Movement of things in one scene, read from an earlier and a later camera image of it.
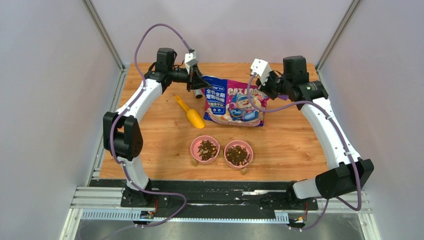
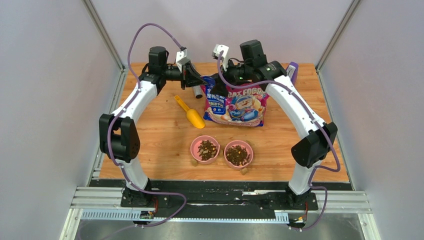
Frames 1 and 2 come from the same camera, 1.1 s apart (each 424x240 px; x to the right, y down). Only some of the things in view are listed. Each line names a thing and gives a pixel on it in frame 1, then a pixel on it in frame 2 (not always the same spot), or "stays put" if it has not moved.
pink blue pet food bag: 227,102 stays put
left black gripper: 194,80 stays put
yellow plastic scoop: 192,115 stays put
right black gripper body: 275,85 to 236,73
